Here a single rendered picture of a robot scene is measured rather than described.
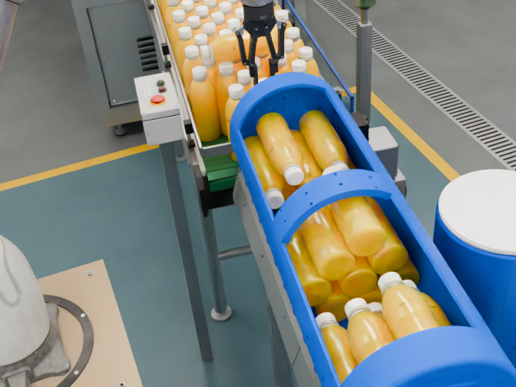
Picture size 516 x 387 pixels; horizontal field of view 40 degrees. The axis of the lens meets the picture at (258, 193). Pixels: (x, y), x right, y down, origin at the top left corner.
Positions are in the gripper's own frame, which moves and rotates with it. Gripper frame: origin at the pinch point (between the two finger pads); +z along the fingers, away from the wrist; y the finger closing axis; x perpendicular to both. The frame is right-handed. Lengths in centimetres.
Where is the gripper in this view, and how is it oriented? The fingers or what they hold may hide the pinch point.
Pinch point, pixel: (263, 74)
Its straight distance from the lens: 187.5
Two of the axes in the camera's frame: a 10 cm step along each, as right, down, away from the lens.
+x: -2.3, -5.9, 7.7
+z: 0.8, 7.8, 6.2
